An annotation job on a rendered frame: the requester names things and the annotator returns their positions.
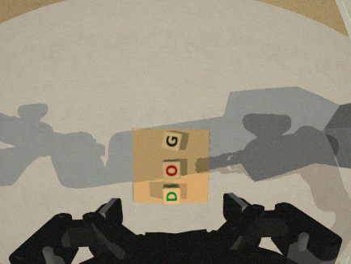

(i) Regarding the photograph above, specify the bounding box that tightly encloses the tan wooden letter block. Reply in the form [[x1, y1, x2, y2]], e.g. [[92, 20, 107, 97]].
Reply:
[[162, 131, 182, 151], [163, 160, 180, 180], [163, 184, 180, 205]]

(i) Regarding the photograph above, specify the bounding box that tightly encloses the tan flat mat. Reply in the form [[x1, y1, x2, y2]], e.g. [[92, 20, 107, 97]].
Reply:
[[133, 129, 209, 203]]

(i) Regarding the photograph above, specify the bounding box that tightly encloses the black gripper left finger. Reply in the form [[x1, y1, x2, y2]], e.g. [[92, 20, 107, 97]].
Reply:
[[9, 198, 159, 264]]

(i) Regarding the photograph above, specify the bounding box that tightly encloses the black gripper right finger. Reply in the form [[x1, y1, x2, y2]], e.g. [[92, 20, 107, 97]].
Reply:
[[199, 193, 342, 264]]

